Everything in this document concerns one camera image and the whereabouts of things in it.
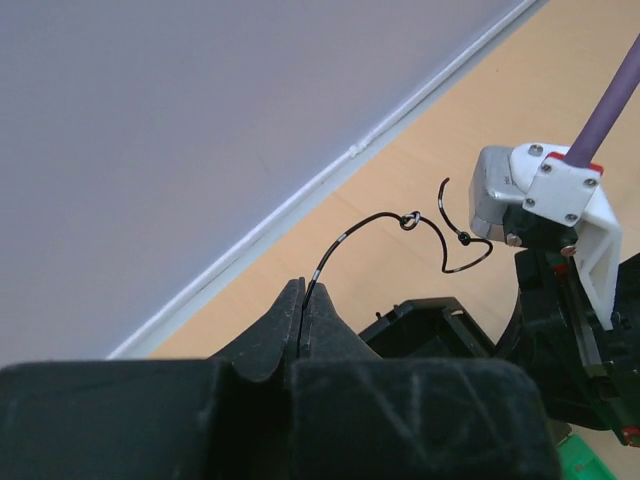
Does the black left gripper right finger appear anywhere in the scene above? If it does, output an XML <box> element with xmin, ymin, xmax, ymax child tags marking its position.
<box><xmin>294</xmin><ymin>282</ymin><xmax>381</xmax><ymax>361</ymax></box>

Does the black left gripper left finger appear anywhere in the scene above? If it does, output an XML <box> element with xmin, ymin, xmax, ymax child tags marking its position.
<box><xmin>210</xmin><ymin>278</ymin><xmax>305</xmax><ymax>385</ymax></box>

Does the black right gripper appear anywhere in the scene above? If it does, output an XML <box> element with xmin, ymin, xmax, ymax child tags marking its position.
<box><xmin>495</xmin><ymin>250</ymin><xmax>639</xmax><ymax>445</ymax></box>

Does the thin black wire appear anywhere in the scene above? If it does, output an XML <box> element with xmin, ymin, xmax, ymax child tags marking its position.
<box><xmin>297</xmin><ymin>177</ymin><xmax>496</xmax><ymax>361</ymax></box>

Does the green plastic bin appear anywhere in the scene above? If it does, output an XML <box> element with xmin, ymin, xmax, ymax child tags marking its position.
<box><xmin>557</xmin><ymin>430</ymin><xmax>633</xmax><ymax>480</ymax></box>

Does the black plastic bin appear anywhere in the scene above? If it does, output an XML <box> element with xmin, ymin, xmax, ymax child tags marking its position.
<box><xmin>359</xmin><ymin>297</ymin><xmax>495</xmax><ymax>359</ymax></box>

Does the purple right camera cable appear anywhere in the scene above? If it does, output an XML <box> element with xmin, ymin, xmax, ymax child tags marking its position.
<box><xmin>563</xmin><ymin>32</ymin><xmax>640</xmax><ymax>169</ymax></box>

